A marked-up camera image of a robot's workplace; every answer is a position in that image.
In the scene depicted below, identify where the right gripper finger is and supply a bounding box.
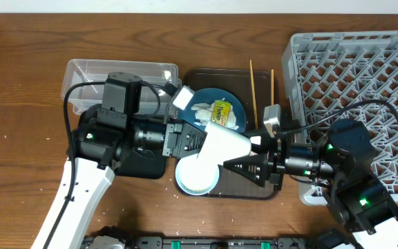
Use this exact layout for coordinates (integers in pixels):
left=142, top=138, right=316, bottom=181
left=244, top=128, right=270, bottom=154
left=223, top=154, right=268, bottom=187

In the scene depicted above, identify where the white green cup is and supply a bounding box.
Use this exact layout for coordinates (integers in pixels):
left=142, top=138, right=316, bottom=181
left=198, top=122, right=252, bottom=165

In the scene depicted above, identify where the white tissue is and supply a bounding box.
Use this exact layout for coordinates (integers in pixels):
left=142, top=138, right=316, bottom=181
left=191, top=102, right=239, bottom=130

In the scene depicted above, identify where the light blue white bowl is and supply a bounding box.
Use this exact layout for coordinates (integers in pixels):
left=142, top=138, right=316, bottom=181
left=175, top=154, right=220, bottom=196

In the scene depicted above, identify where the yellow green snack wrapper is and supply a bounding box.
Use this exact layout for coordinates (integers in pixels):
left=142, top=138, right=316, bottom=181
left=211, top=100, right=231, bottom=127

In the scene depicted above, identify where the pink white cup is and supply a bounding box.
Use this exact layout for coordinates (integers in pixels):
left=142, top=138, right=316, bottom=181
left=249, top=136, right=262, bottom=156

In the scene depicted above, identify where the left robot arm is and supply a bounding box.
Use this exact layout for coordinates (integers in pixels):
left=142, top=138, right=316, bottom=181
left=32, top=72, right=206, bottom=248

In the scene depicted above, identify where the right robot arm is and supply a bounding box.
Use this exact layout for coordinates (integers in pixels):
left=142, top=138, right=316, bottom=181
left=223, top=119, right=398, bottom=248

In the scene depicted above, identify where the grey dishwasher rack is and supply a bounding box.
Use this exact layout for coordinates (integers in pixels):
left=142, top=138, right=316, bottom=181
left=281, top=31, right=398, bottom=200

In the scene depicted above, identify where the brown serving tray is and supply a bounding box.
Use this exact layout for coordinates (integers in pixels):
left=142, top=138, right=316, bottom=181
left=184, top=68, right=279, bottom=200

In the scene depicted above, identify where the left wooden chopstick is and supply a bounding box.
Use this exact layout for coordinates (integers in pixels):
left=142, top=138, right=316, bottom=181
left=249, top=59, right=258, bottom=129

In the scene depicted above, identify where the wooden chopstick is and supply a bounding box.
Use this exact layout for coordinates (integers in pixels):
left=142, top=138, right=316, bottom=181
left=271, top=69, right=275, bottom=105
left=249, top=59, right=258, bottom=129

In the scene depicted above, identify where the black plastic tray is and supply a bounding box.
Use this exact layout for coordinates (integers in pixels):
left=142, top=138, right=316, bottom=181
left=68, top=109, right=172, bottom=180

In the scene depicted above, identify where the blue plate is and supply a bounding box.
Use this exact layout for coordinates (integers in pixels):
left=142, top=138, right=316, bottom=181
left=177, top=88, right=247, bottom=133

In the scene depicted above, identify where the clear plastic bin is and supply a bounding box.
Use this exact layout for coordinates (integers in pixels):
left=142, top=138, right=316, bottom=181
left=61, top=59, right=182, bottom=115

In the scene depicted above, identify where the right wooden chopstick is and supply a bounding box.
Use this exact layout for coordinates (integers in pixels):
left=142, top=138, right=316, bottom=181
left=271, top=69, right=275, bottom=105

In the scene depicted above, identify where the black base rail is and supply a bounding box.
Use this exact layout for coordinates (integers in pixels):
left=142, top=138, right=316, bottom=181
left=79, top=236, right=354, bottom=249

